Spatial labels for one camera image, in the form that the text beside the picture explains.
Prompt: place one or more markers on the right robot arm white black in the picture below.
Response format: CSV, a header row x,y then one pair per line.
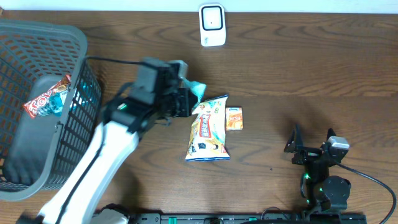
x,y
324,192

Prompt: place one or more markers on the red Top chocolate bar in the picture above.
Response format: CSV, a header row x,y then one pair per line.
x,y
38,107

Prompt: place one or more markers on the yellow chips bag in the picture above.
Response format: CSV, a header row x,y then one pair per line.
x,y
207,136

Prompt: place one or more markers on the white barcode scanner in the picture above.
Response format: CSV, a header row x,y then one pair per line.
x,y
212,25

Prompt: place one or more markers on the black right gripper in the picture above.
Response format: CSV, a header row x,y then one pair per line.
x,y
307,154

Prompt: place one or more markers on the grey plastic shopping basket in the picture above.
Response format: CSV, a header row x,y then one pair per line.
x,y
41,153

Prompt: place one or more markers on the teal snack packet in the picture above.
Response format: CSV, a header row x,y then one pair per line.
x,y
197,88

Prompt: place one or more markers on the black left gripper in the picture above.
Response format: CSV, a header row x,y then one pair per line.
x,y
187,100

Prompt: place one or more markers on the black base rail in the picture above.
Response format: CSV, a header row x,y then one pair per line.
x,y
155,218

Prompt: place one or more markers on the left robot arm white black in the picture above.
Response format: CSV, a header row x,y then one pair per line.
x,y
156,94

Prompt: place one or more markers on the orange tissue pack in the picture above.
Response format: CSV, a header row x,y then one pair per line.
x,y
234,118

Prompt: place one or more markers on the teal mouthwash bottle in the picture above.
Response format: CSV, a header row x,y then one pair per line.
x,y
56,103

